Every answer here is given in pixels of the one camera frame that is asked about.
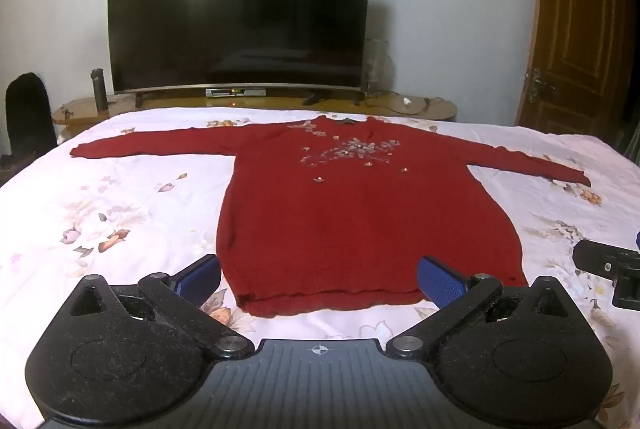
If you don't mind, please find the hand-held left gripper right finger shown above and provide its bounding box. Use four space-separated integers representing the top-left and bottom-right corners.
385 255 573 360

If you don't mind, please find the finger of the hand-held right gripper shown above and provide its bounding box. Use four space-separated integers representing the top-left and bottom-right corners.
572 238 640 308

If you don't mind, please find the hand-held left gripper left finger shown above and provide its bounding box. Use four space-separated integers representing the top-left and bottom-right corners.
67 254 256 360

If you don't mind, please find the red embroidered sweater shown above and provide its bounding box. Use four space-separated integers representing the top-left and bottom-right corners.
69 114 592 319

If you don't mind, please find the floral white bed sheet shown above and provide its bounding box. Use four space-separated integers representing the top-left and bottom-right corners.
0 106 640 429

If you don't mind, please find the silver set-top box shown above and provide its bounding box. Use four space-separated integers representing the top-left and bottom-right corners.
205 86 268 98

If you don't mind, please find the wooden television stand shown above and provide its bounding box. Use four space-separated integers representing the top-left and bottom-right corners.
51 89 458 145

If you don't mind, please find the black thermos bottle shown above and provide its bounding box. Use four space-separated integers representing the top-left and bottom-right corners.
90 68 110 112

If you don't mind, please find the brown wooden door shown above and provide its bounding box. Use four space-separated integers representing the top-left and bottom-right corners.
515 0 631 130

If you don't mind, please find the black chair back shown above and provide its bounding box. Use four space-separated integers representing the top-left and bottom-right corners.
5 72 58 160

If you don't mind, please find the black curved television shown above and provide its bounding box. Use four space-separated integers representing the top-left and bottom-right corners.
107 0 373 107

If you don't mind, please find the metal door handle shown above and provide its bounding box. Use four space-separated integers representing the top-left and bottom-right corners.
526 68 556 104

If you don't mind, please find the black cable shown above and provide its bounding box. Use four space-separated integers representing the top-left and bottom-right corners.
365 90 446 115

